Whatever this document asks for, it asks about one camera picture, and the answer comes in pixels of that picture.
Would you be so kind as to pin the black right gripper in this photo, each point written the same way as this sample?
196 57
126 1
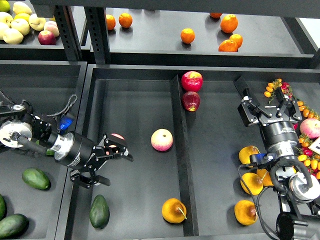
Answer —
278 135

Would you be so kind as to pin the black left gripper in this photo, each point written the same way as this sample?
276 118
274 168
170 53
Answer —
74 150

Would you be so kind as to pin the dark green avocado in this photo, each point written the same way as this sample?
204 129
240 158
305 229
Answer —
99 212

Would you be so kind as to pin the yellow pear with stem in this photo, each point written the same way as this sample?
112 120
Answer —
174 211

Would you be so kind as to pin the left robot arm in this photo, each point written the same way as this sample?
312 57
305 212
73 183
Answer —
21 128

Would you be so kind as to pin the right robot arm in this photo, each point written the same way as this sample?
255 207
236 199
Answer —
296 220

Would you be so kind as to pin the green avocado under gripper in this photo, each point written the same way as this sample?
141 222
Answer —
49 152

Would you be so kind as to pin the yellow pear upper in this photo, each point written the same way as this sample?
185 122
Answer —
245 153

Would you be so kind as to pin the avocado left tray middle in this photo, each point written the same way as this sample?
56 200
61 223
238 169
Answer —
36 179

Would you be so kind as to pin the yellow pear middle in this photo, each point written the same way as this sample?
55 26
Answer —
265 176

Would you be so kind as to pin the yellow pear left lower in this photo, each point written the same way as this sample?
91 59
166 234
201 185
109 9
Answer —
251 183

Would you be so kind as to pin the avocado bottom left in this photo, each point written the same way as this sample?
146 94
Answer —
13 225

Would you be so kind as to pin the avocado left edge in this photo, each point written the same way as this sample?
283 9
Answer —
3 207

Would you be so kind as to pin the yellow pear lower right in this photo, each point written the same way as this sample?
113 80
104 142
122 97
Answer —
245 212

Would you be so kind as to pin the cherry tomato bunch upper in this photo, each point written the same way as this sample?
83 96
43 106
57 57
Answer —
278 83

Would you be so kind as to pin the cherry tomato bunch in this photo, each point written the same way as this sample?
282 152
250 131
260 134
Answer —
278 83
308 157

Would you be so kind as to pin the pink apple left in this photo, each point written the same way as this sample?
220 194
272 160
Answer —
114 143

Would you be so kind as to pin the pink apple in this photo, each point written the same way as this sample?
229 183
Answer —
114 143
161 140

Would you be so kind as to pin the pink apple right edge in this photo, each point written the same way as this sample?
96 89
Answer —
310 127

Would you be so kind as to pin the white label card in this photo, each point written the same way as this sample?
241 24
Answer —
315 146

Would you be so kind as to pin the cherry tomato bunch lower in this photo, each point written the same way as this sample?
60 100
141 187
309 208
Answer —
308 157

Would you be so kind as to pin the pink apple centre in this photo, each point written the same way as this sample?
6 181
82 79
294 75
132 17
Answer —
161 140

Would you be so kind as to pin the orange front right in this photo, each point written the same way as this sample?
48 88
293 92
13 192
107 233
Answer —
228 45

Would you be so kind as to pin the dark red apple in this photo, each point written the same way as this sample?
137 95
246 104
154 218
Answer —
191 101

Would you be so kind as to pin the orange behind front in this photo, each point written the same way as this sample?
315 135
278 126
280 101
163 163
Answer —
238 39

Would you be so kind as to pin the bright red apple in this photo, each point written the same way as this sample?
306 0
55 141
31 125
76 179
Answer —
192 81

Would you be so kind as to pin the black centre tray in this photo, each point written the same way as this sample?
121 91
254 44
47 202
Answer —
135 101

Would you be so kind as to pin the black tray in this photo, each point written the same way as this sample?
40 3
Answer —
47 86
135 101

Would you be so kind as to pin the black left tray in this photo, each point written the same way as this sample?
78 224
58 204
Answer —
47 86

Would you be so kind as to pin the large orange upper right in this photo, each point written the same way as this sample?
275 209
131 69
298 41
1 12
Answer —
229 23

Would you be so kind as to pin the orange under shelf edge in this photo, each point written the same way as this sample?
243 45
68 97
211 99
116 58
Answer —
215 15

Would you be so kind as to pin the orange centre shelf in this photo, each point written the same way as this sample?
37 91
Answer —
187 35

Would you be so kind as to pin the black centre tray divider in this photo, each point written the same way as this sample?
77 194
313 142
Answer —
184 168

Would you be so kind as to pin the red apple on shelf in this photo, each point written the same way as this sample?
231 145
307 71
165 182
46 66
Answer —
46 37

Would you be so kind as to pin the orange far left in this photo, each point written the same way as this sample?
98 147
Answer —
110 21

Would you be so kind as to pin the pale pink peach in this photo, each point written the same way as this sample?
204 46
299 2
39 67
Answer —
52 27

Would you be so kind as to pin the black shelf post left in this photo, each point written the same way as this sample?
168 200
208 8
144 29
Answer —
68 34

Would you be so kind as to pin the black shelf post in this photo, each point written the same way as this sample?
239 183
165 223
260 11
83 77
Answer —
98 30
68 34

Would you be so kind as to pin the black shelf post right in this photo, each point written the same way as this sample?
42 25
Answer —
98 30

